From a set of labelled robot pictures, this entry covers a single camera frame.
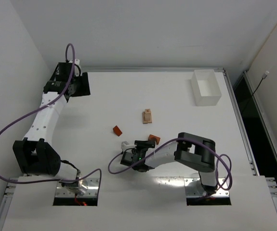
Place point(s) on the aluminium frame rail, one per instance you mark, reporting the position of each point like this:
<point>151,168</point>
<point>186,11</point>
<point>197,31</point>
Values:
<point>153,69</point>

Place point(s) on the white plastic bin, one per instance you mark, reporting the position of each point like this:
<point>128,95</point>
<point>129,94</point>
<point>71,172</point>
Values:
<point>205,87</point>

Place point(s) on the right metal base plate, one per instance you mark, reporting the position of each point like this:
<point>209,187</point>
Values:
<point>193,189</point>

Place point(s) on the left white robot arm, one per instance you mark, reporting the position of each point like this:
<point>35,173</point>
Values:
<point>34,153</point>

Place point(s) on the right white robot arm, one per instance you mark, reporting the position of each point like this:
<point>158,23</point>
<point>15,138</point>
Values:
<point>189,150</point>

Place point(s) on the orange arch wood block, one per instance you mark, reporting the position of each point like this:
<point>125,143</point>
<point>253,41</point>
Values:
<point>154,138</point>

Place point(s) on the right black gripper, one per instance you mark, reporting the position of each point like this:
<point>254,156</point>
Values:
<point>144,144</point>

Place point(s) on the orange wedge wood block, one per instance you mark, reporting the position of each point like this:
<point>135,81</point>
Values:
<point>117,131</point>

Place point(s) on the metal base plate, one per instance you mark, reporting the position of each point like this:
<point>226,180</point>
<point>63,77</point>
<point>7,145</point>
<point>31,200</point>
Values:
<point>193,189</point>
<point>87,188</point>

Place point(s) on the plain light wood cube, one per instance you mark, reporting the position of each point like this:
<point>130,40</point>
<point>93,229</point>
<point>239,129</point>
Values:
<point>147,118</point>

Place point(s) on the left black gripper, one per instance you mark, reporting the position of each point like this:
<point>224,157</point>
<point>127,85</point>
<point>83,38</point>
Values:
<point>81,84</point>

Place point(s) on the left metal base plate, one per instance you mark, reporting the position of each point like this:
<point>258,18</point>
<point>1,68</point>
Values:
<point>87,188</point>

